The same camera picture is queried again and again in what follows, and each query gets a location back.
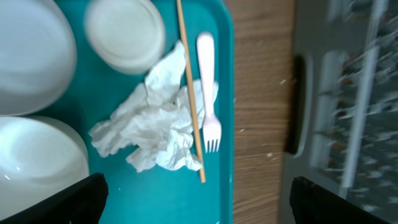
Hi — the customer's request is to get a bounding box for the white bowl with peanuts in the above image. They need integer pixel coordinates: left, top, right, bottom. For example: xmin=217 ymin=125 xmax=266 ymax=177
xmin=1 ymin=116 xmax=90 ymax=219

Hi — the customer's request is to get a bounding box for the white plastic cup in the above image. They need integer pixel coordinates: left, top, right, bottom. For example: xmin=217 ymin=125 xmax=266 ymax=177
xmin=84 ymin=0 xmax=165 ymax=75

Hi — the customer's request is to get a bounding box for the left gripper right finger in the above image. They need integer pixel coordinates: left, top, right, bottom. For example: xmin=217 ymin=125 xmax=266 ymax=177
xmin=289 ymin=176 xmax=387 ymax=224

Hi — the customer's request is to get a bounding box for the grey bowl with rice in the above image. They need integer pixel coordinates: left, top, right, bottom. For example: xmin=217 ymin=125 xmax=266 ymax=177
xmin=1 ymin=0 xmax=77 ymax=116

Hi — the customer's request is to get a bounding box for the white plastic fork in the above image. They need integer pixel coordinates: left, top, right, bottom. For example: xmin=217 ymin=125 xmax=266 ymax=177
xmin=197 ymin=32 xmax=222 ymax=153

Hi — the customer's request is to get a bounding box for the wooden chopstick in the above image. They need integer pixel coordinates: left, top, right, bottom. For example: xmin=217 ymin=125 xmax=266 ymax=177
xmin=176 ymin=0 xmax=206 ymax=184

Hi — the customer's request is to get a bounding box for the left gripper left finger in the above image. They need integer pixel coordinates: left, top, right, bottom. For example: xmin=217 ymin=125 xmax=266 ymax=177
xmin=1 ymin=172 xmax=109 ymax=224

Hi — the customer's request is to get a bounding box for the grey dishwasher rack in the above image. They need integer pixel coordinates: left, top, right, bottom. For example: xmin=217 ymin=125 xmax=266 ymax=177
xmin=279 ymin=0 xmax=397 ymax=223

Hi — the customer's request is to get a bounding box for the white napkin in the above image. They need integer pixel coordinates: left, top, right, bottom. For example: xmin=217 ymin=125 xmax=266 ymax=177
xmin=89 ymin=41 xmax=203 ymax=172

